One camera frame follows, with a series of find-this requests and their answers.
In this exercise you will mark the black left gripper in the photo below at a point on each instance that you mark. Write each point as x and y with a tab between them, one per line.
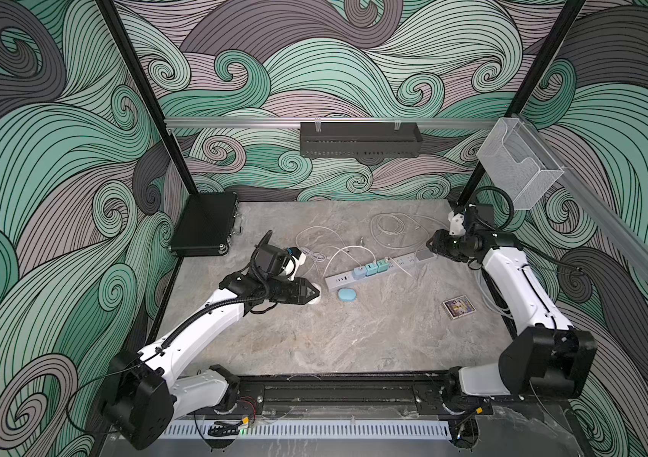
299	290

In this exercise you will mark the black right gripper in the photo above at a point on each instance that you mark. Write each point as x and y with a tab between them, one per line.
436	244

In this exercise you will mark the blue earbud case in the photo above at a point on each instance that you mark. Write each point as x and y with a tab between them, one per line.
347	295

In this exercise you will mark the blue USB wall charger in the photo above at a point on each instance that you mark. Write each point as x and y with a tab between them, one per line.
359	273

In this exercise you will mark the teal dual-port wall charger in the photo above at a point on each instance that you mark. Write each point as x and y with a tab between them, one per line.
383	265

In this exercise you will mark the white earbud case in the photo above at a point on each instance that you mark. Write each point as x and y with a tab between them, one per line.
314	301

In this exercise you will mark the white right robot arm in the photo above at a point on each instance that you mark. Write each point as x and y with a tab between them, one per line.
548	357

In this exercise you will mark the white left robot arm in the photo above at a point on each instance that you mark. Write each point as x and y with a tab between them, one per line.
238	295

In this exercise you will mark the white power strip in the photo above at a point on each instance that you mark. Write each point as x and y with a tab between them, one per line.
403	263

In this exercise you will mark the black carbon-pattern briefcase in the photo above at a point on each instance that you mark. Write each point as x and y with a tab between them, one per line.
206	225

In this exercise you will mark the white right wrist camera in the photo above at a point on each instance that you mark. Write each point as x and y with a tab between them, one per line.
456	224

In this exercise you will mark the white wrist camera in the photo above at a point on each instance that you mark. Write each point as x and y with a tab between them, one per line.
295	259
456	224

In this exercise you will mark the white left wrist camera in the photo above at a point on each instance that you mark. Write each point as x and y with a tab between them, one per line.
295	259

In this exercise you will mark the clear acrylic wall holder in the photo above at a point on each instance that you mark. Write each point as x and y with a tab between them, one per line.
519	161

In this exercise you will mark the black perforated wall tray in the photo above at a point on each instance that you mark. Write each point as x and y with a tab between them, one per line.
370	144

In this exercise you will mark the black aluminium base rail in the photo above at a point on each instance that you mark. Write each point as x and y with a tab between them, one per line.
346	394

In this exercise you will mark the white slotted cable duct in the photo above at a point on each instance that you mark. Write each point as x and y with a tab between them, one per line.
316	429

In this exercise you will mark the aluminium wall rail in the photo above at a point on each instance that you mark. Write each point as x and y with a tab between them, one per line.
248	122

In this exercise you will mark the aluminium right side rail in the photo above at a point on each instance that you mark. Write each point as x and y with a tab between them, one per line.
587	179

